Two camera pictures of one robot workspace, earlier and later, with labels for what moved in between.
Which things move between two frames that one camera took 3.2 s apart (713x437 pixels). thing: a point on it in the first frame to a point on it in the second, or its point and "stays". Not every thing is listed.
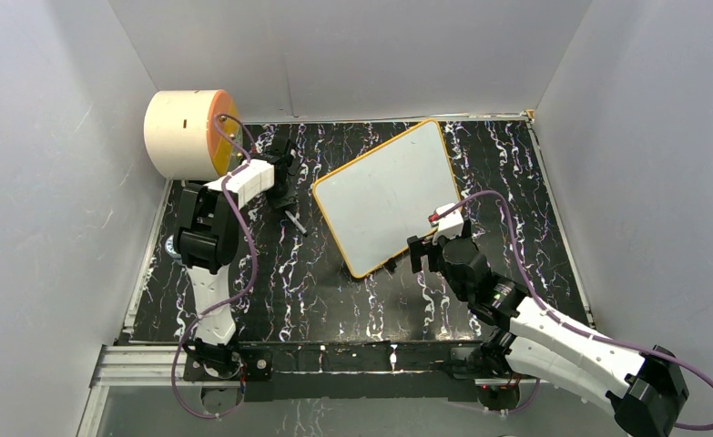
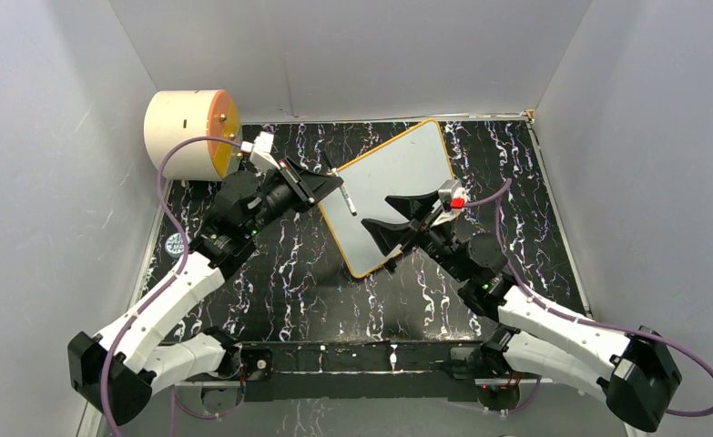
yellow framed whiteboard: (377, 203) stays
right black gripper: (419, 248) to (387, 236)
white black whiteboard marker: (296, 223) to (346, 194)
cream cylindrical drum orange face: (192, 135) stays
